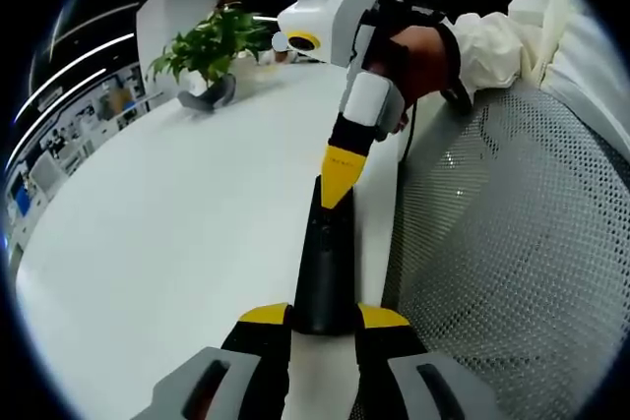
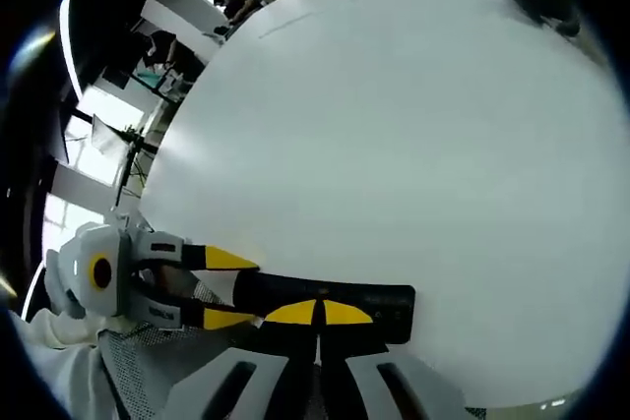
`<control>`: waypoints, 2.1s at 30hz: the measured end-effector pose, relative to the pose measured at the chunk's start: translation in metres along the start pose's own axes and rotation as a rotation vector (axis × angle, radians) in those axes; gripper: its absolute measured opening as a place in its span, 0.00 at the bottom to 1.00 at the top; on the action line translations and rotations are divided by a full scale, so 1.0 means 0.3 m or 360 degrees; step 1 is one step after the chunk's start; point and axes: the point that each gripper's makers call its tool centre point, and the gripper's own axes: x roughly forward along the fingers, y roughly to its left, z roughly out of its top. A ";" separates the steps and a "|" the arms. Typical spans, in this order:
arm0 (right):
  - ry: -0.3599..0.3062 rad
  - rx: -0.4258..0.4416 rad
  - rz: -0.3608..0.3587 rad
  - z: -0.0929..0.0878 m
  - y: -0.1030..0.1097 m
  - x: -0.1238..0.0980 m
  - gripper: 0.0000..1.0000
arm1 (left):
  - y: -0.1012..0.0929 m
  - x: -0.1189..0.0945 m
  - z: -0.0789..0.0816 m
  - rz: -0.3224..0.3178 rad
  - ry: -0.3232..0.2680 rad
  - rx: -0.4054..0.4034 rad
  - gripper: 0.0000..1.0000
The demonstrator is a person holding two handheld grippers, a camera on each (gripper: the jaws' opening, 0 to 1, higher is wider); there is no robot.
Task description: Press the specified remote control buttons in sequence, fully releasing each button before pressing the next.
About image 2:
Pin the black tripod stand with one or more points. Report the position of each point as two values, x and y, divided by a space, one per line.
135 159

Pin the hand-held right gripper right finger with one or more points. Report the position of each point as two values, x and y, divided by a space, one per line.
374 385

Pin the black remote control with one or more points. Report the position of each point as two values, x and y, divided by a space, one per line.
344 287

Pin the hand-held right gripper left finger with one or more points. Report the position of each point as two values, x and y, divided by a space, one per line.
256 380

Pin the person's grey clothing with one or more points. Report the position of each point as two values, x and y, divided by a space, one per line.
147 371

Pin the white reflector panel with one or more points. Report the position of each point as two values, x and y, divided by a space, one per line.
108 137

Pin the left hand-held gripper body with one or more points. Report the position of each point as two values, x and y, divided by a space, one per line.
83 272

